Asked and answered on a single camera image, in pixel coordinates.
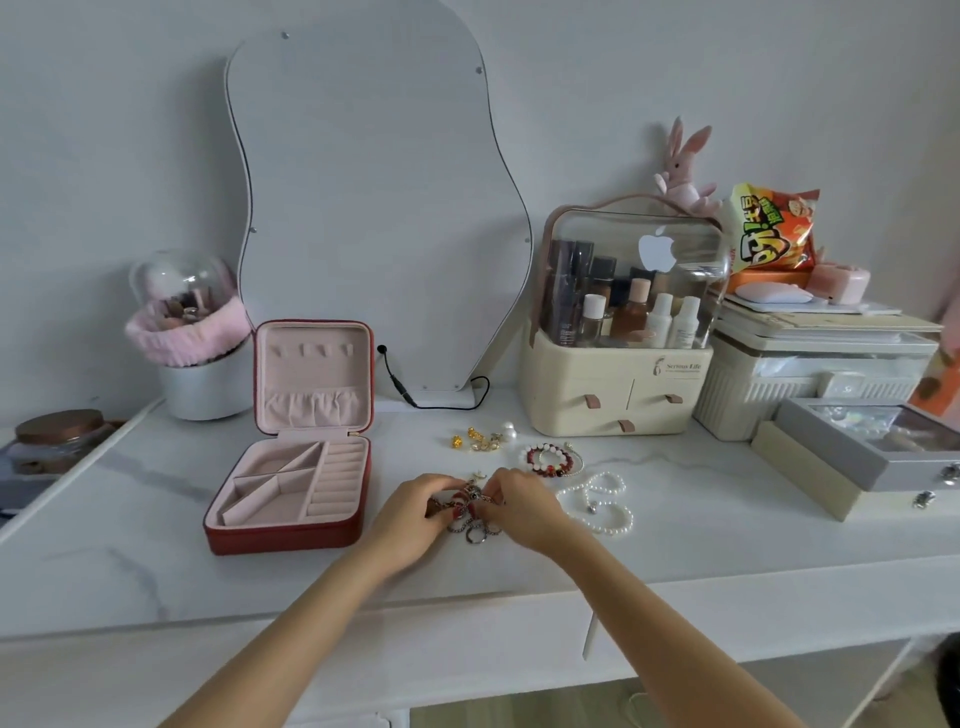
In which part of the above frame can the person's left hand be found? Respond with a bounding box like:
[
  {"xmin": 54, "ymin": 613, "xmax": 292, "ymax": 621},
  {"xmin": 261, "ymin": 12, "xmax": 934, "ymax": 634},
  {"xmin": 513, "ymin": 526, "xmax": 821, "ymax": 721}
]
[{"xmin": 358, "ymin": 473, "xmax": 468, "ymax": 580}]

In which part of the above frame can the person's right hand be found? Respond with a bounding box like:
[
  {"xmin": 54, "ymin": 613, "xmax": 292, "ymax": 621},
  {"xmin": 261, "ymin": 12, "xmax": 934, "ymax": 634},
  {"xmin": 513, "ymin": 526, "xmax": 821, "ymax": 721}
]
[{"xmin": 472, "ymin": 468, "xmax": 583, "ymax": 558}]

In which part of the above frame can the red bead jewellery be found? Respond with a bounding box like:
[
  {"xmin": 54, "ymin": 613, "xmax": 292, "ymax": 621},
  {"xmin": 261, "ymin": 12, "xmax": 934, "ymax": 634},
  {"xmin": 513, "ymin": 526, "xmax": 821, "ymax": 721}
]
[{"xmin": 427, "ymin": 472, "xmax": 506, "ymax": 546}]

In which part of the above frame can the person's right forearm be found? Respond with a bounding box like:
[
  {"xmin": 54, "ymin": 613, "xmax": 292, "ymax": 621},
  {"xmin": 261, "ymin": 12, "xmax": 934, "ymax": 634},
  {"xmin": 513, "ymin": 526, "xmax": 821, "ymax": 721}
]
[{"xmin": 556, "ymin": 531, "xmax": 808, "ymax": 728}]

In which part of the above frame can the person's left forearm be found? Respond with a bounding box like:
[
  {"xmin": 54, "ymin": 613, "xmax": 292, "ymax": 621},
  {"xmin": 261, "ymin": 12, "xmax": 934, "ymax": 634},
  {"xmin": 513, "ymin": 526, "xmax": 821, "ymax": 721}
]
[{"xmin": 159, "ymin": 546, "xmax": 411, "ymax": 728}]

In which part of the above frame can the red jewellery box pink lining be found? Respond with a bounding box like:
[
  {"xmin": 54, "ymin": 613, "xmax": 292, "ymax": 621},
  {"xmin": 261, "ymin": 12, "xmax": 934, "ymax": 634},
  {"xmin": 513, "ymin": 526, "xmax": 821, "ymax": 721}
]
[{"xmin": 202, "ymin": 319, "xmax": 376, "ymax": 557}]

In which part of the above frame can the cream cosmetic organizer clear lid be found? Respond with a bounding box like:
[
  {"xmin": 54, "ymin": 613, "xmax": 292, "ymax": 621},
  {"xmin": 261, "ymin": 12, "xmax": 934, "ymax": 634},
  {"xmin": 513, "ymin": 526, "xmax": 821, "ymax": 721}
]
[{"xmin": 519, "ymin": 194, "xmax": 733, "ymax": 438}]

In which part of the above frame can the small bottle white cap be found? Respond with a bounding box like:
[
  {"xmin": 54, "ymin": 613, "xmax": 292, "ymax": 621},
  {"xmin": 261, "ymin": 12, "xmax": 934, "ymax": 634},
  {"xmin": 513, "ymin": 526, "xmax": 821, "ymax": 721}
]
[{"xmin": 580, "ymin": 294, "xmax": 608, "ymax": 347}]

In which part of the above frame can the tall dark cosmetic bottle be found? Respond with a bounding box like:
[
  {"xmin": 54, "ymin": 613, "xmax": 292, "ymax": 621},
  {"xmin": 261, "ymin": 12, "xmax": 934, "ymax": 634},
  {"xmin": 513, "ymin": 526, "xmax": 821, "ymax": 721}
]
[{"xmin": 549, "ymin": 239, "xmax": 595, "ymax": 347}]

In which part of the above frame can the brown bottle peach cap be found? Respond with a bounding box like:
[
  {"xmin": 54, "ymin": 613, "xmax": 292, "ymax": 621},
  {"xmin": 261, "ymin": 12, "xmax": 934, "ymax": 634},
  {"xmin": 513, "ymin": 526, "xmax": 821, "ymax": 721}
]
[{"xmin": 610, "ymin": 278, "xmax": 653, "ymax": 343}]

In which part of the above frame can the white squeeze bottle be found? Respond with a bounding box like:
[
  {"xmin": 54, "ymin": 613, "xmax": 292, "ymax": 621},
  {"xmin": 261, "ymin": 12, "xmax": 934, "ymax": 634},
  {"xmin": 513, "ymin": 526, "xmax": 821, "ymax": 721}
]
[
  {"xmin": 669, "ymin": 296, "xmax": 702, "ymax": 351},
  {"xmin": 645, "ymin": 292, "xmax": 675, "ymax": 350}
]

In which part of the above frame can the white round brush holder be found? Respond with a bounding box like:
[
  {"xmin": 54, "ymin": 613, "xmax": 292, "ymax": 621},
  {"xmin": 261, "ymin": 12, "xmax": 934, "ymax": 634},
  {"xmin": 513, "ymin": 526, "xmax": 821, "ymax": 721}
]
[{"xmin": 157, "ymin": 337, "xmax": 257, "ymax": 423}]

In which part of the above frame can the white ribbed storage box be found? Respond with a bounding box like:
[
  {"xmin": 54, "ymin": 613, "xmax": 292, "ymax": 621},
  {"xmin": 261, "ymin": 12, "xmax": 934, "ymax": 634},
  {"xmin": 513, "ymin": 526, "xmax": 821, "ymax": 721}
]
[{"xmin": 693, "ymin": 322, "xmax": 941, "ymax": 443}]

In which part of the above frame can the wavy frameless table mirror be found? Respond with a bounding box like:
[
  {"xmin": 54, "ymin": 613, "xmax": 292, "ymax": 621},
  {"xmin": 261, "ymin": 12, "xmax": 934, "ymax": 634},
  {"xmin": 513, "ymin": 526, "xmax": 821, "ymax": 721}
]
[{"xmin": 223, "ymin": 0, "xmax": 535, "ymax": 412}]

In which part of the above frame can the clear dome brush holder lid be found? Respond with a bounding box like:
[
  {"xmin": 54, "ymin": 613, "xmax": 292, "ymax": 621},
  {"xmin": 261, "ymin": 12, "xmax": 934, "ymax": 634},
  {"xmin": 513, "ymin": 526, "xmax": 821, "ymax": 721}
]
[{"xmin": 129, "ymin": 249, "xmax": 238, "ymax": 331}]

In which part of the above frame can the grey jewellery drawer box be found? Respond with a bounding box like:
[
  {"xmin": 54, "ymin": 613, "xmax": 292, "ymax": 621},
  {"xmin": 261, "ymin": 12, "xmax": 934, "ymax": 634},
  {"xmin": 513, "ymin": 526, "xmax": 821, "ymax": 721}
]
[{"xmin": 773, "ymin": 396, "xmax": 960, "ymax": 495}]

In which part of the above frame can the pink plush bunny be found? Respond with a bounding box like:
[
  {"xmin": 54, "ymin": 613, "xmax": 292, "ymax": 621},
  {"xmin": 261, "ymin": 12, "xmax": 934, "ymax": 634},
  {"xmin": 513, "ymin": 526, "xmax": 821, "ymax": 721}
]
[{"xmin": 651, "ymin": 116, "xmax": 723, "ymax": 219}]

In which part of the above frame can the beige flat tray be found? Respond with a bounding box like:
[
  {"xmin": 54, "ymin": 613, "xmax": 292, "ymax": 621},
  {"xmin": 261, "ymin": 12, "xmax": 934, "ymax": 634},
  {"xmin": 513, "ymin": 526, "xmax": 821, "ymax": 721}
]
[{"xmin": 715, "ymin": 302, "xmax": 945, "ymax": 336}]

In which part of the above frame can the glass jar brown lid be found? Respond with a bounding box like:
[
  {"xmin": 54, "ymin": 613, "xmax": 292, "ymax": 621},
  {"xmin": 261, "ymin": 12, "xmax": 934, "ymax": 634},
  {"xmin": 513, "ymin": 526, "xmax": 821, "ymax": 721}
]
[{"xmin": 11, "ymin": 408, "xmax": 115, "ymax": 476}]

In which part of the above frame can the orange snack bag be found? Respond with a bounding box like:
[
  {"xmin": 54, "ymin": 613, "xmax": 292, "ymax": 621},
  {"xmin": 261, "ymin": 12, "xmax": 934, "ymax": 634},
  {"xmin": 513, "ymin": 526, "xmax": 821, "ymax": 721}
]
[{"xmin": 723, "ymin": 182, "xmax": 822, "ymax": 276}]

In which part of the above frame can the pink small case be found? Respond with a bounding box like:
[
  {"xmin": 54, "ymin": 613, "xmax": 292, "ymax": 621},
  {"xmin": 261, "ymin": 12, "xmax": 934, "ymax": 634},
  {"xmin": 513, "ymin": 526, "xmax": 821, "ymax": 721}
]
[{"xmin": 804, "ymin": 261, "xmax": 873, "ymax": 306}]

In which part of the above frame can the white flat pad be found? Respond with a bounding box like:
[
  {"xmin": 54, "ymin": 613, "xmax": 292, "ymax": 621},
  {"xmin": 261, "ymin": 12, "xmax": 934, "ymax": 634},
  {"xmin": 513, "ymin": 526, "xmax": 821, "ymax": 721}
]
[{"xmin": 723, "ymin": 293, "xmax": 906, "ymax": 317}]

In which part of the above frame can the orange patterned bag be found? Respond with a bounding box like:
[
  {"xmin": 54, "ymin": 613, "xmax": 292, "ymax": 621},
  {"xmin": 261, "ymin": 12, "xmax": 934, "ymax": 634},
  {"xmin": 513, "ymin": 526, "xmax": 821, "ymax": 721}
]
[{"xmin": 909, "ymin": 296, "xmax": 960, "ymax": 423}]

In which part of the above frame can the red and white bead bracelet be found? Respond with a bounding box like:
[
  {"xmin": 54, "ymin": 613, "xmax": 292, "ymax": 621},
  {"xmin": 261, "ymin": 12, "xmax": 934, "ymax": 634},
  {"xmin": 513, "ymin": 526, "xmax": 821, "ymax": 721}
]
[{"xmin": 524, "ymin": 442, "xmax": 576, "ymax": 480}]

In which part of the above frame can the black mirror cable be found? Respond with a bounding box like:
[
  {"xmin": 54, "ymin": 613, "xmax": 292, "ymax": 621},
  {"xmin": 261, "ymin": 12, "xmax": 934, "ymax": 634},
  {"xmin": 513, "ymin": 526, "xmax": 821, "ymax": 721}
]
[{"xmin": 376, "ymin": 344, "xmax": 492, "ymax": 412}]

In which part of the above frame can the white pearl necklace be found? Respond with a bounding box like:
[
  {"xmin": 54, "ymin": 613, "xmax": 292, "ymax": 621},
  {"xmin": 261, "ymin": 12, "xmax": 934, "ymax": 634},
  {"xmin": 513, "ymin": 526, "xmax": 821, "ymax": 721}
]
[{"xmin": 555, "ymin": 470, "xmax": 636, "ymax": 537}]

